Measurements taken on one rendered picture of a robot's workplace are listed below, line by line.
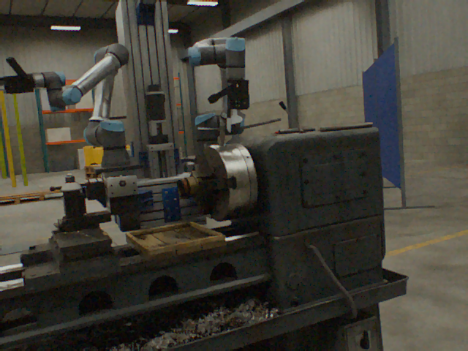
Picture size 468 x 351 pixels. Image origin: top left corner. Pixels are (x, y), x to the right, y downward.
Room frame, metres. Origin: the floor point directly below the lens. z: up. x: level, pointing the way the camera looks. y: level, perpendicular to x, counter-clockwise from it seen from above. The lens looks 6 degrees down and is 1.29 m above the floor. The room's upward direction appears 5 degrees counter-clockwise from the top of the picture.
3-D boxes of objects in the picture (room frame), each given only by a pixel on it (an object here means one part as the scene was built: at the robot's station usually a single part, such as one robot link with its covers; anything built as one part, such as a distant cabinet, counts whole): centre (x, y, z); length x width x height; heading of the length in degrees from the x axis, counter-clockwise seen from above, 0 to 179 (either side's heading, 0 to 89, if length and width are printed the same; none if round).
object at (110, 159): (2.30, 0.59, 1.21); 0.15 x 0.15 x 0.10
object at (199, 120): (2.47, 0.12, 1.33); 0.13 x 0.12 x 0.14; 93
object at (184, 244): (1.76, 0.26, 0.89); 0.36 x 0.30 x 0.04; 26
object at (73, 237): (1.63, 0.59, 0.95); 0.43 x 0.17 x 0.05; 26
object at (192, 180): (1.80, 0.18, 1.08); 0.09 x 0.09 x 0.09; 26
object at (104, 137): (2.31, 0.60, 1.33); 0.13 x 0.12 x 0.14; 47
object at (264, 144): (2.06, -0.31, 1.06); 0.59 x 0.48 x 0.39; 116
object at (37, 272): (1.59, 0.62, 0.90); 0.47 x 0.30 x 0.06; 26
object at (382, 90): (8.22, -2.70, 1.18); 4.12 x 0.80 x 2.35; 170
